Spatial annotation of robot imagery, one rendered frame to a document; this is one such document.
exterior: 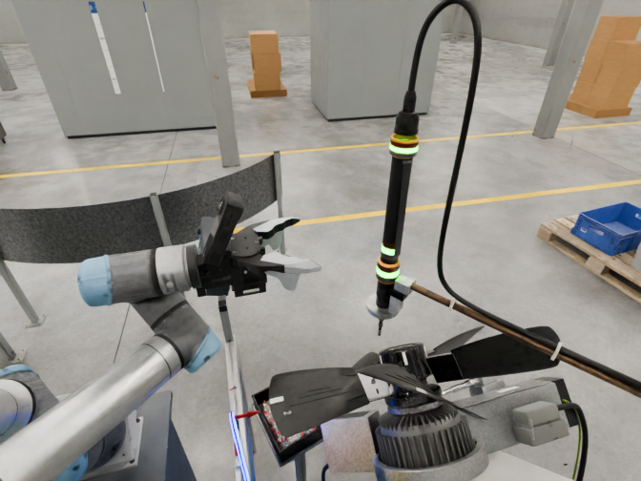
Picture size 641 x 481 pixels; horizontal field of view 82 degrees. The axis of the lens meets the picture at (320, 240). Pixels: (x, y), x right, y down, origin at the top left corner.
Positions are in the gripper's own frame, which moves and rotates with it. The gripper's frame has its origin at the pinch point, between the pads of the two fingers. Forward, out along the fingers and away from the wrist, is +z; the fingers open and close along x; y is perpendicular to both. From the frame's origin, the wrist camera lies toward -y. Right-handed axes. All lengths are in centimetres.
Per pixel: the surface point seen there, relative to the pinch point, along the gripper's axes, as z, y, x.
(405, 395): 22, 46, 6
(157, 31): -76, 17, -608
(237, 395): -20, 79, -28
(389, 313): 15.6, 19.5, 2.8
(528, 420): 48, 49, 17
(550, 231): 272, 152, -170
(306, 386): -0.9, 46.1, -3.1
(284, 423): -7.9, 44.1, 5.7
